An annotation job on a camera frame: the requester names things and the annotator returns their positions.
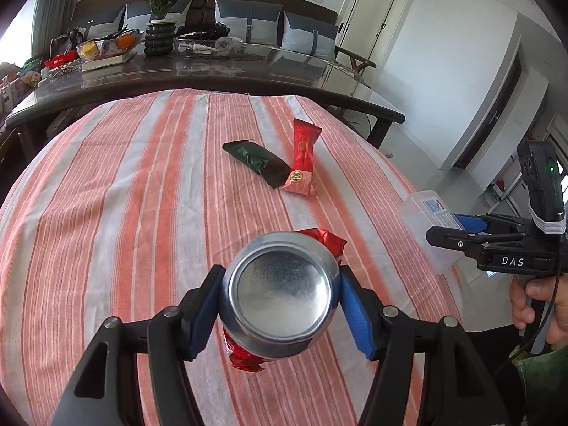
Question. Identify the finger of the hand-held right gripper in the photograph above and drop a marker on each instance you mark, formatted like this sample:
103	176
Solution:
457	238
466	222

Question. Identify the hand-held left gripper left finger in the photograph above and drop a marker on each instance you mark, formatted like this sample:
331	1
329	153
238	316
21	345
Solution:
206	315

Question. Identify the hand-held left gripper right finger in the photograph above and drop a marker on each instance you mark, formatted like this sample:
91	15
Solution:
355	315

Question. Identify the clear plastic box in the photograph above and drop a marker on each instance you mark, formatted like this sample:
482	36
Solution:
421	217

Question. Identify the crushed red can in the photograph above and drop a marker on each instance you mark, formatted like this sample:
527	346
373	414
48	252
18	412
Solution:
284	288

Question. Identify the person's right hand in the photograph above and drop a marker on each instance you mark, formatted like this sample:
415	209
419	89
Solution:
561	315

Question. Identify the dark door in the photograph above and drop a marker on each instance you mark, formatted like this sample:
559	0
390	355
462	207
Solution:
497	111

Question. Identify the dark green brown wrapper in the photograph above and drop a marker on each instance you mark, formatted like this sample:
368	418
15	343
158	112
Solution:
253	157

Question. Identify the person's green clothing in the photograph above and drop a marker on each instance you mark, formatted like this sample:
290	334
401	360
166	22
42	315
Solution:
543	386

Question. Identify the red snack wrapper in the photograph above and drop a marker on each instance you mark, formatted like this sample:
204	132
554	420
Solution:
303	151

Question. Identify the white door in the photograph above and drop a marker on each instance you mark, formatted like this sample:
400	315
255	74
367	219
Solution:
377	31

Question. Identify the dark glossy coffee table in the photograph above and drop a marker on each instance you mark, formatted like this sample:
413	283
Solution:
222	73

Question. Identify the grey white pillow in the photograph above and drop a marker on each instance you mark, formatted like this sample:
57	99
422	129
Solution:
248	22
183	9
135	17
308	35
104	22

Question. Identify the clear glass tray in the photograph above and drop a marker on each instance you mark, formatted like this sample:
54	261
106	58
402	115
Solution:
195	46

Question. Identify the white tape roll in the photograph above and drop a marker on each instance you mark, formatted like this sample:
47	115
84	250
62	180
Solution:
228	45

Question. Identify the white book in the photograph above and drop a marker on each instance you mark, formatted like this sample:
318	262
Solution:
108	62

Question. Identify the black ribbed vase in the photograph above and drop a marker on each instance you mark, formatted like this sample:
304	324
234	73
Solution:
160	37

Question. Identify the glass fruit bowl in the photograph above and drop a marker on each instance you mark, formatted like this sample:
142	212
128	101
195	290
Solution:
106	46

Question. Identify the red box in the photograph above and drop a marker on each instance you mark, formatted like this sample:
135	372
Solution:
60	58

